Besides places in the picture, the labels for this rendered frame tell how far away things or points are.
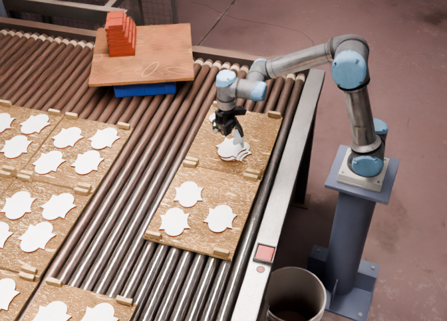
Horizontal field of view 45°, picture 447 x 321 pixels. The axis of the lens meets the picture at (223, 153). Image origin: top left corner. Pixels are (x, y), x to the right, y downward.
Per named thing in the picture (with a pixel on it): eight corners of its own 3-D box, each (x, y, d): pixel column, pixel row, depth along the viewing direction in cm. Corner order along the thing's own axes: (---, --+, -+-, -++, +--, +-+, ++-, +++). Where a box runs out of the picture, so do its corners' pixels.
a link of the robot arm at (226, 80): (234, 82, 203) (213, 78, 205) (235, 105, 210) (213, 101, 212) (240, 70, 208) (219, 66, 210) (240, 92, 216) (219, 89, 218)
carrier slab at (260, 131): (283, 119, 255) (283, 117, 253) (261, 181, 226) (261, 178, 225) (211, 107, 262) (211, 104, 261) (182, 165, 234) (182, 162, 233)
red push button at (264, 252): (274, 250, 202) (275, 248, 201) (271, 263, 198) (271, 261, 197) (259, 246, 203) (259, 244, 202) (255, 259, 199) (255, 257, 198)
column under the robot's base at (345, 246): (380, 266, 304) (414, 154, 243) (364, 324, 279) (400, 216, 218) (313, 245, 315) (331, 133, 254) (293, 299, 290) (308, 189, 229)
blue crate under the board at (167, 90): (175, 59, 292) (174, 42, 285) (177, 94, 270) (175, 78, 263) (118, 62, 291) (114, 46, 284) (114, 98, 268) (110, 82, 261)
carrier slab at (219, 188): (260, 182, 226) (260, 179, 225) (231, 261, 198) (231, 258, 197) (181, 165, 234) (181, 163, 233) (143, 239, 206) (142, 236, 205)
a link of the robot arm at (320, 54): (366, 19, 197) (247, 56, 221) (363, 34, 189) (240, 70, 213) (375, 46, 202) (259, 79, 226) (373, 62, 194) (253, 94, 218)
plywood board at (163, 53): (190, 25, 297) (189, 22, 296) (193, 80, 261) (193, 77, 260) (98, 31, 295) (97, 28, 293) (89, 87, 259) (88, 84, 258)
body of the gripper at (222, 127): (211, 131, 225) (211, 107, 216) (225, 119, 229) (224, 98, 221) (226, 138, 221) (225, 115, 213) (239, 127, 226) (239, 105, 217)
